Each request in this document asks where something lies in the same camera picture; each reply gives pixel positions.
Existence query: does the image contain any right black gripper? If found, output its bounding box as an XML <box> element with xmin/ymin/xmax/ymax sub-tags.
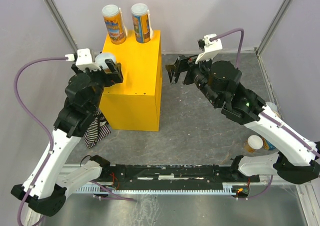
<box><xmin>164</xmin><ymin>51</ymin><xmax>222</xmax><ymax>106</ymax></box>

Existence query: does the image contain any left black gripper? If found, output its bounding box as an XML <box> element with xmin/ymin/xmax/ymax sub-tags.
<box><xmin>72</xmin><ymin>58</ymin><xmax>124</xmax><ymax>112</ymax></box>

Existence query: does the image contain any green label can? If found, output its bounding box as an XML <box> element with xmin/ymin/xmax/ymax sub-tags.
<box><xmin>95</xmin><ymin>52</ymin><xmax>118</xmax><ymax>74</ymax></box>

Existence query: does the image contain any yellow shelf cabinet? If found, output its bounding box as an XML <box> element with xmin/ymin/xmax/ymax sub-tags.
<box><xmin>99</xmin><ymin>30</ymin><xmax>163</xmax><ymax>131</ymax></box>

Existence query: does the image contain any blue orange can with spoon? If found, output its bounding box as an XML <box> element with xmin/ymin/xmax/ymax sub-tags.
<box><xmin>131</xmin><ymin>3</ymin><xmax>154</xmax><ymax>44</ymax></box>

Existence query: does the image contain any teal blue pull-tab can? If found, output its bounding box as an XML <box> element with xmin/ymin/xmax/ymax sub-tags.
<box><xmin>262</xmin><ymin>138</ymin><xmax>276</xmax><ymax>150</ymax></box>

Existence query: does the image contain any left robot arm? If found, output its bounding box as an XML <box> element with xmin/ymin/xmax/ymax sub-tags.
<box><xmin>11</xmin><ymin>59</ymin><xmax>124</xmax><ymax>216</ymax></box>

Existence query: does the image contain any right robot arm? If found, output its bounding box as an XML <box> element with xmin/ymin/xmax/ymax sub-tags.
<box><xmin>165</xmin><ymin>56</ymin><xmax>320</xmax><ymax>184</ymax></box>

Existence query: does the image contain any striped black white cloth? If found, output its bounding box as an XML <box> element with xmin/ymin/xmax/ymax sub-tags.
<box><xmin>83</xmin><ymin>110</ymin><xmax>111</xmax><ymax>149</ymax></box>

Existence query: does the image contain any clear lid can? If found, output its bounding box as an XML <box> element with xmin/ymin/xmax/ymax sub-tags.
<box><xmin>266</xmin><ymin>102</ymin><xmax>278</xmax><ymax>112</ymax></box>

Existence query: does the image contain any orange can white lid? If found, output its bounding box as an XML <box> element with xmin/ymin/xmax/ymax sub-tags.
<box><xmin>243</xmin><ymin>135</ymin><xmax>263</xmax><ymax>153</ymax></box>

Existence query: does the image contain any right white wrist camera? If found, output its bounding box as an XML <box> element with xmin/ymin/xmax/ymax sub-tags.
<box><xmin>195</xmin><ymin>34</ymin><xmax>223</xmax><ymax>64</ymax></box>

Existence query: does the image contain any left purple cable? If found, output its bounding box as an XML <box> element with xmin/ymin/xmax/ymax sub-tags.
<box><xmin>13</xmin><ymin>56</ymin><xmax>76</xmax><ymax>226</ymax></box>

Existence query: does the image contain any purple cable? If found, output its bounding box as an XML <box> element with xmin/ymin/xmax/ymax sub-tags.
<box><xmin>212</xmin><ymin>28</ymin><xmax>320</xmax><ymax>199</ymax></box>
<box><xmin>13</xmin><ymin>56</ymin><xmax>76</xmax><ymax>226</ymax></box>

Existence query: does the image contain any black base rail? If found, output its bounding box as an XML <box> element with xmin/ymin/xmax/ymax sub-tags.
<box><xmin>95</xmin><ymin>160</ymin><xmax>260</xmax><ymax>189</ymax></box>

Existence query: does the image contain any light blue cable duct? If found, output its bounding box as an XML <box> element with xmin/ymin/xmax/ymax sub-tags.
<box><xmin>75</xmin><ymin>183</ymin><xmax>247</xmax><ymax>196</ymax></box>

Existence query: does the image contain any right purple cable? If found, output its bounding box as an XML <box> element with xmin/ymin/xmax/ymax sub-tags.
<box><xmin>212</xmin><ymin>28</ymin><xmax>320</xmax><ymax>199</ymax></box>

